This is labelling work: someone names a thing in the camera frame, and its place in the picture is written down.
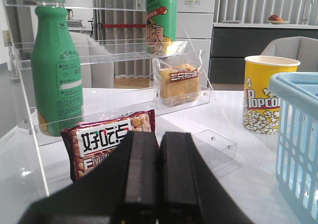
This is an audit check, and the clear acrylic display shelf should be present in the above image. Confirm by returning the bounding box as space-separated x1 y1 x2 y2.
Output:
0 0 238 197

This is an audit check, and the plate of food on counter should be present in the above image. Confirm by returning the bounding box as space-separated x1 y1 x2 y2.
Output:
267 14 290 24

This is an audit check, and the green cartoon drink bottle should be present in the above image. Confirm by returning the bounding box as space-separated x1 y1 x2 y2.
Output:
146 0 177 54

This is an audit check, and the red nut snack packet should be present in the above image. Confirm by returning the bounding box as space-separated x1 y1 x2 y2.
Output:
61 109 156 182

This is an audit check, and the dark kitchen counter cabinet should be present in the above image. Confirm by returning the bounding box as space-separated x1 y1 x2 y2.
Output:
209 24 318 84

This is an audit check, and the yellow popcorn paper cup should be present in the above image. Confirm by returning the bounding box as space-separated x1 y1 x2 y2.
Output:
242 55 300 135

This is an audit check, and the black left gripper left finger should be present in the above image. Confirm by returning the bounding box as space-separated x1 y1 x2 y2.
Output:
18 132 159 224

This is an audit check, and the light blue plastic basket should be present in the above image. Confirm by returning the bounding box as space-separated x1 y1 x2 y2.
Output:
269 72 318 224

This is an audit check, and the green drink bottle front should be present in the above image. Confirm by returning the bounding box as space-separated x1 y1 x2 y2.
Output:
30 0 83 137

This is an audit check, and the grey armchair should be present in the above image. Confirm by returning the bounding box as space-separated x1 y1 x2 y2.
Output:
261 36 318 72

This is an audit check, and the chrome faucet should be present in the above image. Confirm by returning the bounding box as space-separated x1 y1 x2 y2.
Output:
301 0 314 25

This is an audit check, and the packaged bread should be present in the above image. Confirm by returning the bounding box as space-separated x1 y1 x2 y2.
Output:
152 50 203 107

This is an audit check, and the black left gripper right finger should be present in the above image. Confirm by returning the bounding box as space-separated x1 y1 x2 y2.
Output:
159 132 252 224

